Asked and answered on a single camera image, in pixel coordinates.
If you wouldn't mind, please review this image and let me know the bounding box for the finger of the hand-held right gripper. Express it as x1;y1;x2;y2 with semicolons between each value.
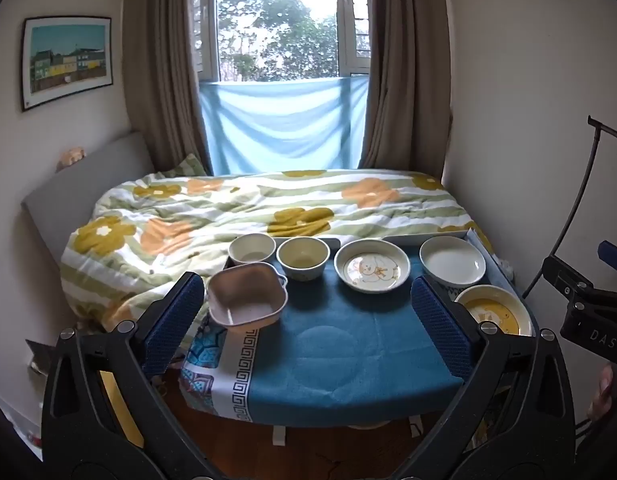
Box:
541;255;598;307
597;240;617;272

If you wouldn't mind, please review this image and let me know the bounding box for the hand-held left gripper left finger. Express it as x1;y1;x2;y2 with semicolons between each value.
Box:
41;271;216;480

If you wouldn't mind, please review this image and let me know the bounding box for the floral striped duvet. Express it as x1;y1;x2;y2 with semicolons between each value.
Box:
60;169;490;335

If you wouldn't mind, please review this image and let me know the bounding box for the pink square bowl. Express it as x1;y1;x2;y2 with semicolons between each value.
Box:
205;262;289;329

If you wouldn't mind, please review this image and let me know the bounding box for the cream ceramic bowl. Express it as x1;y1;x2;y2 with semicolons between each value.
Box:
276;236;330;282

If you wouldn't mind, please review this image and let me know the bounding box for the yellow rimmed plate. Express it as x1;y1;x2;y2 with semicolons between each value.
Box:
453;284;535;338

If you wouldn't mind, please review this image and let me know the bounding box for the pale blue sheet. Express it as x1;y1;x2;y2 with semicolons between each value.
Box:
465;227;518;307

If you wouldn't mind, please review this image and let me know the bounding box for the blue patterned tablecloth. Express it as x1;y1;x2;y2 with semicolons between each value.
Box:
180;240;520;423

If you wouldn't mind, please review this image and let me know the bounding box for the framed townscape picture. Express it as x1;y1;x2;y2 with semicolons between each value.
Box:
20;15;113;113

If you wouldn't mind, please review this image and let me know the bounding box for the light blue window cloth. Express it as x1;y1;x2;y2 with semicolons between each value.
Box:
197;73;371;177

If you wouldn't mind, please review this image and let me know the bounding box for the green checked pillow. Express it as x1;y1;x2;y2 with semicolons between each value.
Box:
160;153;210;179

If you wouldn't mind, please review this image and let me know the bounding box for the grey padded headboard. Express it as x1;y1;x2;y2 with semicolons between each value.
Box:
20;131;155;267

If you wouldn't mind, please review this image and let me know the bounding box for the brown curtain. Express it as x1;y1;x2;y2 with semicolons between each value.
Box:
357;0;453;187
121;0;215;179

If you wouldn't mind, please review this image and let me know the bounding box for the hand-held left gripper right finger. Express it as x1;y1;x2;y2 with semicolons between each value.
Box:
393;275;577;480

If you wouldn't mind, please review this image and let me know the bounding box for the small plush toy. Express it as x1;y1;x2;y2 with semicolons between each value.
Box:
57;146;87;169

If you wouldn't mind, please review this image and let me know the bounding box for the cartoon print plate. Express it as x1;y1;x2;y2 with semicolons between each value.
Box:
335;239;412;294

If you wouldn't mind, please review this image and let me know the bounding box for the person's right hand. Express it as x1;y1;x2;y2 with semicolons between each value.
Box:
587;363;617;433

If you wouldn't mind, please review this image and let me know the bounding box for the white ceramic bowl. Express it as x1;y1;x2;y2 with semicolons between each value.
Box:
228;233;276;267

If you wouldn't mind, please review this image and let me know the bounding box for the plain white plate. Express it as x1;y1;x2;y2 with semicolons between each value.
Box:
419;236;487;289

